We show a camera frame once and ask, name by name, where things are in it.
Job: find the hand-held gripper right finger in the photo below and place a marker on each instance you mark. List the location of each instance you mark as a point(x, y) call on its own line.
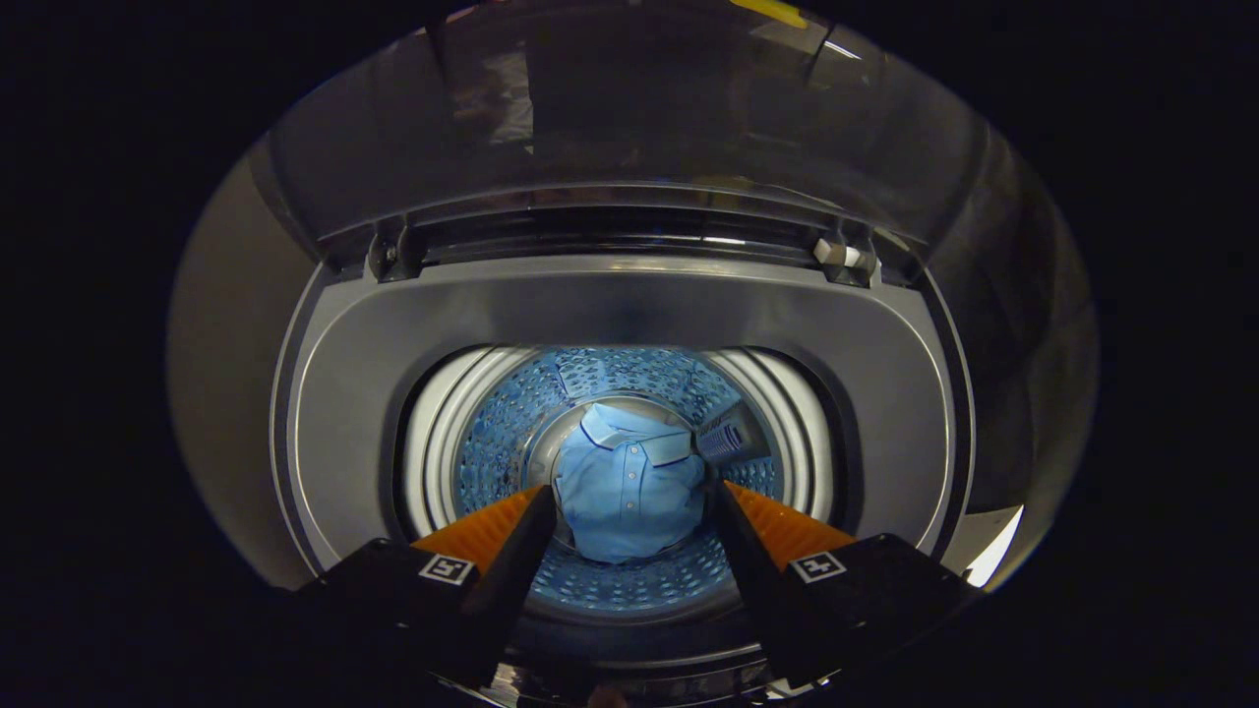
point(757, 580)

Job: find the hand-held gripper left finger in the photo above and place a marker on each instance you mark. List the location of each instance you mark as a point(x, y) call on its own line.
point(511, 580)

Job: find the light blue polo shirt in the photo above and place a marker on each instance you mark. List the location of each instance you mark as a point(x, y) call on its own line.
point(625, 492)

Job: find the grey washing machine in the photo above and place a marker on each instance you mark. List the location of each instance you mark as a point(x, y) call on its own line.
point(629, 305)

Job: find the dark glass washing machine lid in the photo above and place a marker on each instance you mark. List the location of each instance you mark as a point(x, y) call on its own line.
point(629, 108)

